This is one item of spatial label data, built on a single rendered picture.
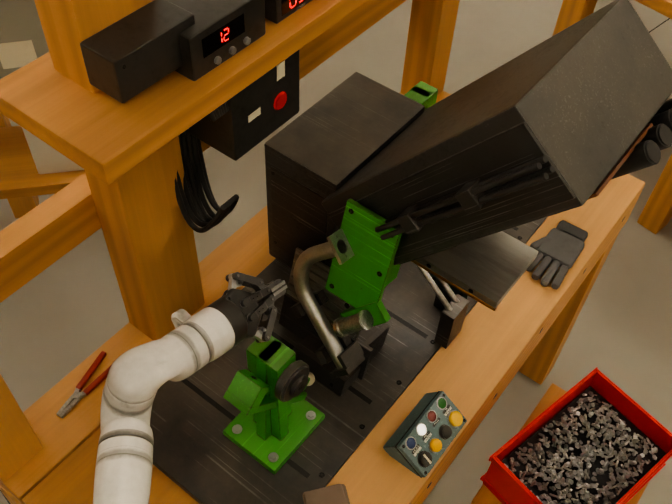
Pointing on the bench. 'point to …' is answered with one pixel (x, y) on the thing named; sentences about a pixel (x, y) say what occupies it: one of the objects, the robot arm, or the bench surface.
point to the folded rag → (327, 495)
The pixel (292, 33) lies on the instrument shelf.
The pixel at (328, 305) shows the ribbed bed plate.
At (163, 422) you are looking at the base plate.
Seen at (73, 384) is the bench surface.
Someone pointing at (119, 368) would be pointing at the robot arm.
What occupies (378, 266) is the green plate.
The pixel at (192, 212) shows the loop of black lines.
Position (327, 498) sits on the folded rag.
